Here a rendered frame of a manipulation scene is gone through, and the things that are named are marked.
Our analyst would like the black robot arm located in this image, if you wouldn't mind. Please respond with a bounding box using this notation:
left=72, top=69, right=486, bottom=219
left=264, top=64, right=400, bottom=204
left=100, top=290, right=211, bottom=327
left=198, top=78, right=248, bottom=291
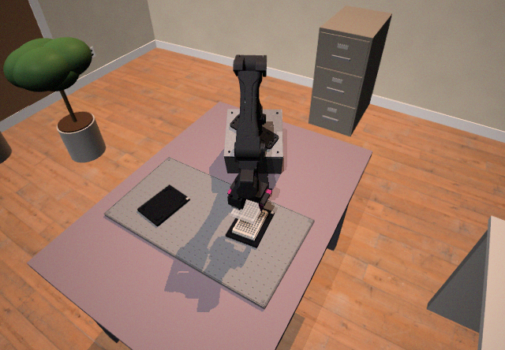
left=227, top=55, right=279, bottom=210

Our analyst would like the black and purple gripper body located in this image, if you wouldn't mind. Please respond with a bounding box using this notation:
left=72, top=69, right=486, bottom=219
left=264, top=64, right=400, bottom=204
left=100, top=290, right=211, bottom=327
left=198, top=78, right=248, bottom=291
left=230, top=181, right=270, bottom=205

